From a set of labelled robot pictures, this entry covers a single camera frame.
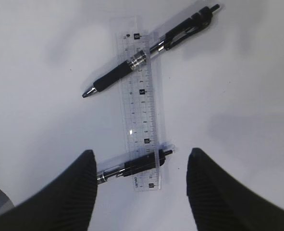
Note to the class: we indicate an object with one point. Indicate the clear plastic ruler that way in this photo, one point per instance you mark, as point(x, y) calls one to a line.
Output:
point(137, 99)

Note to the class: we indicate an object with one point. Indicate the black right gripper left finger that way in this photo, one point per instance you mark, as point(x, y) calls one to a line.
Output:
point(66, 204)

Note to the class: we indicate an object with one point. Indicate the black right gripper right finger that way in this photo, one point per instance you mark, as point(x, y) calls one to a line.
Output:
point(219, 202)

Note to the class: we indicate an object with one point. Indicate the black pen under ruler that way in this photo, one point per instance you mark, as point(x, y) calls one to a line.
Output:
point(189, 27)

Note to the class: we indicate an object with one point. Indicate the black pen over ruler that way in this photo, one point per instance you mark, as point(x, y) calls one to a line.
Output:
point(126, 169)

